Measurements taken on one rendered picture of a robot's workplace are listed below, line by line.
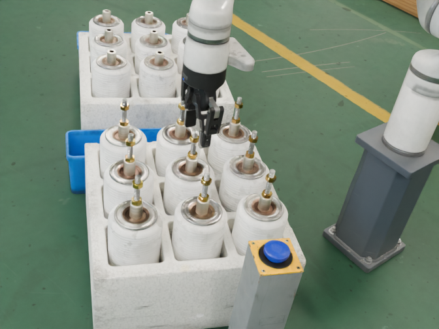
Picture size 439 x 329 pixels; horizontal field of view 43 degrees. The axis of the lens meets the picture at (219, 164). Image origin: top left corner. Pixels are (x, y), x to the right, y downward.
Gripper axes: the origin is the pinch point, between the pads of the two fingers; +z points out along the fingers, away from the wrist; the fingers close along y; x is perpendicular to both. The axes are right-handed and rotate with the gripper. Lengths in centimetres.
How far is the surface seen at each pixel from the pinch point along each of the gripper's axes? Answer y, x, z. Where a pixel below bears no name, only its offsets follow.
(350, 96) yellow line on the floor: -51, 82, 36
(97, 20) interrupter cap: -68, -1, 10
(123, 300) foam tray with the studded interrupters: 15.7, -18.5, 23.0
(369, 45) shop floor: -84, 115, 37
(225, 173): 1.7, 6.5, 10.6
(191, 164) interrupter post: 0.3, -0.6, 7.8
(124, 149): -10.3, -10.6, 10.0
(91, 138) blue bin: -35.5, -11.2, 25.2
